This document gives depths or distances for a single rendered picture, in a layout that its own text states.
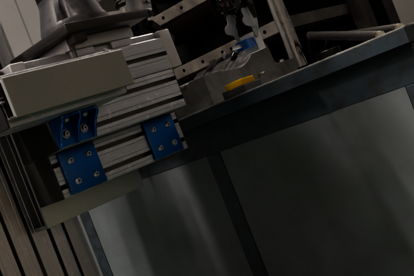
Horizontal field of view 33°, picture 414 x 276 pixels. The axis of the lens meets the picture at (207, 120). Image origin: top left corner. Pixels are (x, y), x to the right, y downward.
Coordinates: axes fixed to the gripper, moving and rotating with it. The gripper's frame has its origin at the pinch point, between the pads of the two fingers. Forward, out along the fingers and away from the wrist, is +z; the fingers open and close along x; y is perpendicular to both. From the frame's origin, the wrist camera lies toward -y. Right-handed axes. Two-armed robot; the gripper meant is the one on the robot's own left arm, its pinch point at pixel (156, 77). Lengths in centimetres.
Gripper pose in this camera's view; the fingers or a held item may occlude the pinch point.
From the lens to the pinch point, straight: 210.6
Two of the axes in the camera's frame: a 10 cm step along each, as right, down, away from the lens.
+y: -6.3, 0.9, -7.7
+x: 7.6, -1.5, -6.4
